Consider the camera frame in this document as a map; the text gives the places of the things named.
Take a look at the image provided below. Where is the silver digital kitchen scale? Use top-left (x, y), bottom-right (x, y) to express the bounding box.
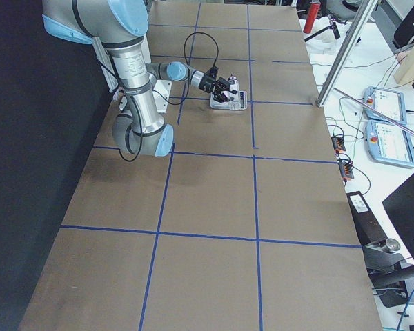
top-left (210, 90), bottom-right (248, 111)

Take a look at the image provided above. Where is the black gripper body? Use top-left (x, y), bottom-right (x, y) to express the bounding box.
top-left (201, 76), bottom-right (221, 94)

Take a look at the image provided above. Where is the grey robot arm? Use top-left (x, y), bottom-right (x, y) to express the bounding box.
top-left (42, 1), bottom-right (230, 157)

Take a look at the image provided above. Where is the black tripod stick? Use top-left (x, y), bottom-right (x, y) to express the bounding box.
top-left (304, 17), bottom-right (341, 42)

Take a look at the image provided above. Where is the near blue teach pendant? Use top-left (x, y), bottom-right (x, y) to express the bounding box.
top-left (366, 120), bottom-right (414, 168)

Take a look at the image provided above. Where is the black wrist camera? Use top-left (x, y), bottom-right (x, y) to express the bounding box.
top-left (206, 66), bottom-right (218, 79)

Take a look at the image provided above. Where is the blue teach pendant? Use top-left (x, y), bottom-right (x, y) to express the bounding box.
top-left (366, 120), bottom-right (414, 168)
top-left (364, 86), bottom-right (407, 124)

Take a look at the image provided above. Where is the green handled reacher grabber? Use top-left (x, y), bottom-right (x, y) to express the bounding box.
top-left (334, 88), bottom-right (414, 137)

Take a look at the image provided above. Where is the far blue teach pendant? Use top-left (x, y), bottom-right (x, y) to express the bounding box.
top-left (364, 86), bottom-right (407, 124)

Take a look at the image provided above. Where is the black monitor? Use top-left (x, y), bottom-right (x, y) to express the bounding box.
top-left (382, 173), bottom-right (414, 258)

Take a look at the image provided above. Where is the red cylinder bottle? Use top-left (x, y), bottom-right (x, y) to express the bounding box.
top-left (303, 0), bottom-right (321, 34)

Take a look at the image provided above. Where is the aluminium frame post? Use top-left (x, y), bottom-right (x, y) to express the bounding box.
top-left (316, 0), bottom-right (379, 107)

